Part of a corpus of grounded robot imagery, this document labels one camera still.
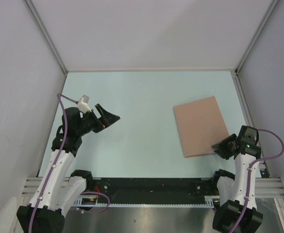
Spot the aluminium frame post left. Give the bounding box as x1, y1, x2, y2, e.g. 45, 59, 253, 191
22, 0, 68, 76

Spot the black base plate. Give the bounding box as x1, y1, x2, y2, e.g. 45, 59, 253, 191
91, 178, 219, 205

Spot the white cable duct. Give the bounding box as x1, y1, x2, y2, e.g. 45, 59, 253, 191
71, 195, 230, 208

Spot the aluminium frame post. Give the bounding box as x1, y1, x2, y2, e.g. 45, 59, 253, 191
235, 0, 282, 75
22, 0, 68, 76

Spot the purple cable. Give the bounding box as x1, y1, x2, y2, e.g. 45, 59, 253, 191
27, 94, 111, 233
229, 130, 284, 233

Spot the aluminium frame post right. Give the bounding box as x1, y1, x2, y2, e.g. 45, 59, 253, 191
235, 0, 282, 75

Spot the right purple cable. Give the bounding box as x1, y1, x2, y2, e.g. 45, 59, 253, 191
229, 130, 284, 233

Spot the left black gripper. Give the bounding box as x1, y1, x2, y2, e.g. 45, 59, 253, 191
76, 104, 120, 136

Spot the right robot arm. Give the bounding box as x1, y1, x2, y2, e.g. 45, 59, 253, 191
210, 126, 263, 233

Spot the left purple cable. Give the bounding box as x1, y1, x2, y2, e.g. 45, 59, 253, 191
27, 94, 111, 233

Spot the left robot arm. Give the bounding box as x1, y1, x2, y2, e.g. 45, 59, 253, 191
16, 103, 120, 233

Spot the aluminium rail right side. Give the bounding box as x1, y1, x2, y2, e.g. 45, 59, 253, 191
231, 70, 271, 178

